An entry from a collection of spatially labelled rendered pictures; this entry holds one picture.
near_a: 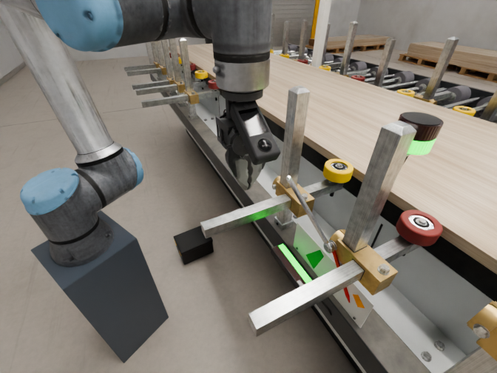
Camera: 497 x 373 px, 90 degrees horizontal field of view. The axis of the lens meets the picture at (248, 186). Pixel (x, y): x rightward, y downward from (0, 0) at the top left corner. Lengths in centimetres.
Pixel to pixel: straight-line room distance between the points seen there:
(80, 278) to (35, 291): 93
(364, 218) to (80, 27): 51
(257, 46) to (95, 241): 79
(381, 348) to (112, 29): 73
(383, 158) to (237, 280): 122
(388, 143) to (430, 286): 47
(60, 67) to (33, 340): 127
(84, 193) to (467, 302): 103
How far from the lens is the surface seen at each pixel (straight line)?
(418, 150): 47
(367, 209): 50
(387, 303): 85
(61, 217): 90
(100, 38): 38
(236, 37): 40
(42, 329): 173
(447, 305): 82
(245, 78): 41
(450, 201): 77
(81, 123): 91
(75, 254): 98
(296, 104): 59
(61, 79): 90
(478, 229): 72
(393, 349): 70
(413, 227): 63
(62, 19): 41
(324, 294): 52
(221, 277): 154
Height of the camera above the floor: 129
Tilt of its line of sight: 37 degrees down
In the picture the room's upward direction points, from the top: straight up
